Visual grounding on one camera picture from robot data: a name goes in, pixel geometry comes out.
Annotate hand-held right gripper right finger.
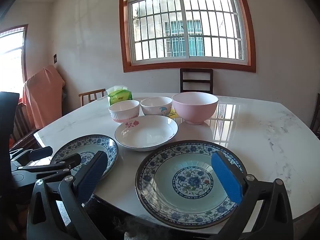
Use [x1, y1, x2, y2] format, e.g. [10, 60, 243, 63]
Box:
[211, 151, 293, 240]

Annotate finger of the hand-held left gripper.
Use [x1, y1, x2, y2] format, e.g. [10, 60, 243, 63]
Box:
[10, 146, 53, 164]
[16, 153, 82, 175]

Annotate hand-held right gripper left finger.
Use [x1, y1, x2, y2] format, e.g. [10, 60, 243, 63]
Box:
[26, 151, 108, 240]

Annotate small blue patterned plate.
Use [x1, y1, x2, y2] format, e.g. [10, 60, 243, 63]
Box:
[50, 134, 119, 180]

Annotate large blue patterned plate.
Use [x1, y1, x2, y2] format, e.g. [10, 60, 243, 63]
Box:
[135, 140, 248, 230]

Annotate white plate pink flowers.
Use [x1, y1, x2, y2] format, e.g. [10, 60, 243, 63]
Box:
[114, 115, 179, 152]

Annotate white ribbed bowl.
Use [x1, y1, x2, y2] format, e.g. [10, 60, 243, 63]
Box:
[108, 100, 140, 124]

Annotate large pink bowl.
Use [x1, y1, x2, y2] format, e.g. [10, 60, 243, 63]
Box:
[171, 92, 219, 125]

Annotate white cartoon print bowl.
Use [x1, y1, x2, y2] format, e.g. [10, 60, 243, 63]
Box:
[140, 96, 173, 117]

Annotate dark wooden bench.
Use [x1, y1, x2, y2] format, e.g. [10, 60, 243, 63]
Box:
[10, 102, 42, 153]

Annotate orange cloth cover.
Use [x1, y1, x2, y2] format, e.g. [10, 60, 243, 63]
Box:
[23, 64, 66, 130]

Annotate light wooden chair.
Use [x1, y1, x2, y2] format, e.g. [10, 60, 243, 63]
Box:
[79, 88, 106, 107]

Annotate green tissue pack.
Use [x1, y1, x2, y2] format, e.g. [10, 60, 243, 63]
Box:
[106, 85, 133, 106]

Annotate dark wooden chair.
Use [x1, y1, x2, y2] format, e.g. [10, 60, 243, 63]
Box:
[180, 68, 214, 95]
[310, 105, 320, 139]

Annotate side window wooden frame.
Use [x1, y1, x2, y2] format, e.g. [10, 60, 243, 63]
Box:
[0, 24, 29, 93]

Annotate large barred window wooden frame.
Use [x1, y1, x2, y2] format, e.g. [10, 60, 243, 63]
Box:
[119, 0, 257, 73]

